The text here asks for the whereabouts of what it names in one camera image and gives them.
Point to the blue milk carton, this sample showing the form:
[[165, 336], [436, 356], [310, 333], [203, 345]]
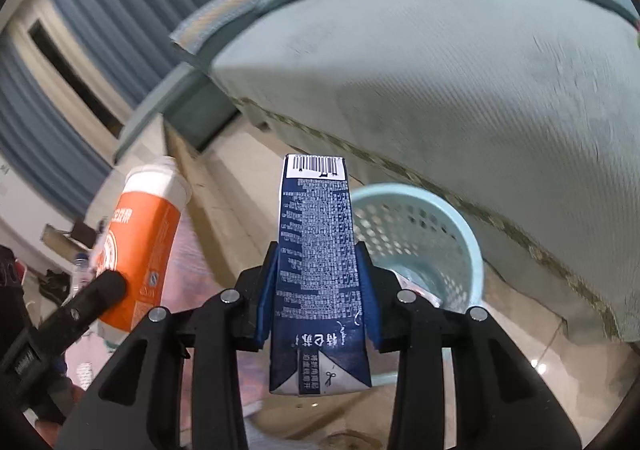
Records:
[[318, 343]]

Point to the pink floral tablecloth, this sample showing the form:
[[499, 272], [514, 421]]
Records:
[[205, 258]]

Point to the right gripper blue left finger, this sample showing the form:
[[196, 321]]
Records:
[[267, 289]]

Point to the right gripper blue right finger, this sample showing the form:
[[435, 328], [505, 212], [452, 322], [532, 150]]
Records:
[[370, 306]]

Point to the clear plastic water bottle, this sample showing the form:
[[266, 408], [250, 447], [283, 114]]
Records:
[[82, 274]]

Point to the light blue trash basket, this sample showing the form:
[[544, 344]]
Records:
[[423, 240]]

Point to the orange white paper cup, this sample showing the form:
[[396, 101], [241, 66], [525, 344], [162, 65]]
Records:
[[138, 242]]

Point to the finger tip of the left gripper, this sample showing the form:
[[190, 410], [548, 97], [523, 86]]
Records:
[[70, 322]]

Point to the teal sofa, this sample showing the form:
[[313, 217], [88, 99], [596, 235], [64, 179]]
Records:
[[523, 114]]

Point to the blue curtain left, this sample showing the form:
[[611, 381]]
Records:
[[41, 145]]

